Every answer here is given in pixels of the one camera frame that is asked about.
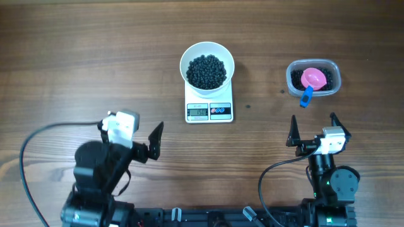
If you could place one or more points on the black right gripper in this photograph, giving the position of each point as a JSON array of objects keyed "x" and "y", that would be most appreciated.
[{"x": 308, "y": 147}]

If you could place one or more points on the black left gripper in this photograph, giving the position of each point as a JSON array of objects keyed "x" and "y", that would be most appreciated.
[{"x": 141, "y": 151}]

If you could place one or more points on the pink scoop with blue handle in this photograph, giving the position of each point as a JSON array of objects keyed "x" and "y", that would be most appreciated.
[{"x": 312, "y": 79}]

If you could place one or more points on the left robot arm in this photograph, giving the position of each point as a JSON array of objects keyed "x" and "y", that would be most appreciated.
[{"x": 99, "y": 168}]

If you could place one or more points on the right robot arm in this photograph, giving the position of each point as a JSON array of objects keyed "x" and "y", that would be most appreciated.
[{"x": 334, "y": 187}]

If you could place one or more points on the white digital kitchen scale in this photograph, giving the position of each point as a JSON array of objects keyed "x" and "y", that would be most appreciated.
[{"x": 216, "y": 107}]

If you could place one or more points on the black beans in bowl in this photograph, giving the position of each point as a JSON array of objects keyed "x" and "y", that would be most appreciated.
[{"x": 206, "y": 72}]

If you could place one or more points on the white plastic bowl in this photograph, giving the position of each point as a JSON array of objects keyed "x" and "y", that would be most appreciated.
[{"x": 207, "y": 48}]

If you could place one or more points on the clear container of black beans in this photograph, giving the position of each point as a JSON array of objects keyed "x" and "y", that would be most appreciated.
[{"x": 327, "y": 67}]

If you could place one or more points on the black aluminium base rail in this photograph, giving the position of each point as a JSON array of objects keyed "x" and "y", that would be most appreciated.
[{"x": 273, "y": 216}]

